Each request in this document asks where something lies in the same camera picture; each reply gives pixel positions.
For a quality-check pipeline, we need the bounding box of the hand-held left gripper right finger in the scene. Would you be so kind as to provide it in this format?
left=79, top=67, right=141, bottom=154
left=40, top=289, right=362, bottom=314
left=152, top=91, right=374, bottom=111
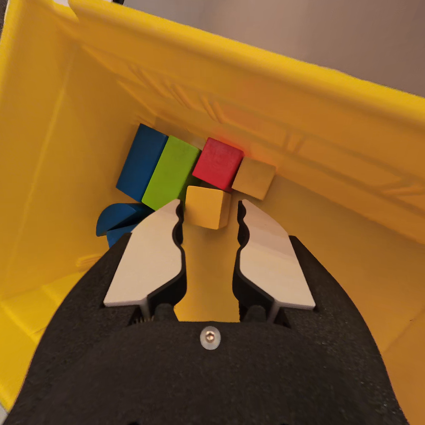
left=232, top=199, right=316, bottom=321

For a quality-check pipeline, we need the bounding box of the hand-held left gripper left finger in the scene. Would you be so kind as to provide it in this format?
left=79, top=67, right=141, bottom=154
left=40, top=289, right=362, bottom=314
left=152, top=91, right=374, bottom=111
left=103, top=199, right=187, bottom=321

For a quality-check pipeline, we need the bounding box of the blue rectangular wooden block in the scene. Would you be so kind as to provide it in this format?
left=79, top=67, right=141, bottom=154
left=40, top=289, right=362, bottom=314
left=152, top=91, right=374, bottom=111
left=106, top=224, right=140, bottom=249
left=116, top=124, right=169, bottom=202

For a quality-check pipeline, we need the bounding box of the blue half-round wooden block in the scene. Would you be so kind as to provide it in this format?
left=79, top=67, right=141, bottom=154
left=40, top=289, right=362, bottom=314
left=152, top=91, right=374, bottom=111
left=96, top=203, right=153, bottom=237

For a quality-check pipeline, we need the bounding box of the yellow plastic bin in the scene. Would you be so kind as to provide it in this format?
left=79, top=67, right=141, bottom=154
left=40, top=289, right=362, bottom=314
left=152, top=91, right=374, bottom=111
left=0, top=0, right=425, bottom=425

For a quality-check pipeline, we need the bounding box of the orange wooden cube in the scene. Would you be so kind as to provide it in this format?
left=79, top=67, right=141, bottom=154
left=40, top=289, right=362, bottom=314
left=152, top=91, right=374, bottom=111
left=231, top=157, right=276, bottom=200
left=185, top=185, right=232, bottom=230

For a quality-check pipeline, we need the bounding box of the green wooden block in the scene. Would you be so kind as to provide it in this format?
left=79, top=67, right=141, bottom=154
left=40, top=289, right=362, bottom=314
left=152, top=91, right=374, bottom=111
left=142, top=135, right=201, bottom=212

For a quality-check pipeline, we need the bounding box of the red wooden cube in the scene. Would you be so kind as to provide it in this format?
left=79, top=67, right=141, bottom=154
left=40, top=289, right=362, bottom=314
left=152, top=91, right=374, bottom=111
left=192, top=138, right=244, bottom=192

